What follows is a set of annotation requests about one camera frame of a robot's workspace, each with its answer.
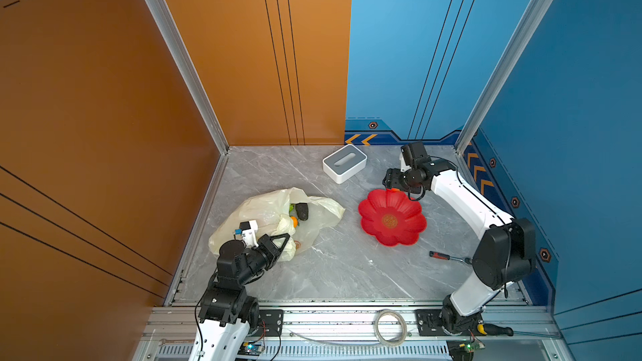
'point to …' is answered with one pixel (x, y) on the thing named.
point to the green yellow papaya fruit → (295, 221)
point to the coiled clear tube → (383, 340)
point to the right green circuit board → (463, 349)
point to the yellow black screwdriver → (495, 330)
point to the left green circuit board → (251, 348)
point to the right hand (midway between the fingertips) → (391, 182)
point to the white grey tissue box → (343, 163)
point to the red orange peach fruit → (395, 190)
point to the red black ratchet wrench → (442, 256)
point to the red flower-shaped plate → (391, 217)
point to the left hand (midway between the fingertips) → (290, 234)
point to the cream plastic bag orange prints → (292, 212)
